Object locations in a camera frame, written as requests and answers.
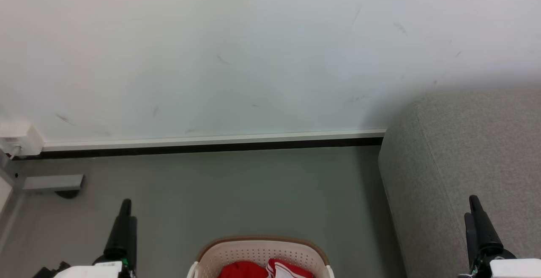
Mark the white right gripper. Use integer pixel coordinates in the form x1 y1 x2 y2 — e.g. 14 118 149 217
458 194 541 278

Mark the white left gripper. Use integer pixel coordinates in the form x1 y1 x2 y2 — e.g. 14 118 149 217
53 199 138 278

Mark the red garment with white trim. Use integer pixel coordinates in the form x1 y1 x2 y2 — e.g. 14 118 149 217
266 258 314 278

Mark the grey fabric sofa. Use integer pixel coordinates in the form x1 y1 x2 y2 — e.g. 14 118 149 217
377 87 541 278

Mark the grey metal furniture foot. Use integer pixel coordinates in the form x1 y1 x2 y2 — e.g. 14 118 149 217
21 174 85 199

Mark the white and black baseboard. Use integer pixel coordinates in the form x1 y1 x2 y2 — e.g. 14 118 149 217
25 128 387 160

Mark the beige perforated laundry basket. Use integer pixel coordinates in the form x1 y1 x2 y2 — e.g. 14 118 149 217
187 236 335 278

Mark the white wall socket box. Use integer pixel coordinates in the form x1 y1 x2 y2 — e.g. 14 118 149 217
0 123 45 159

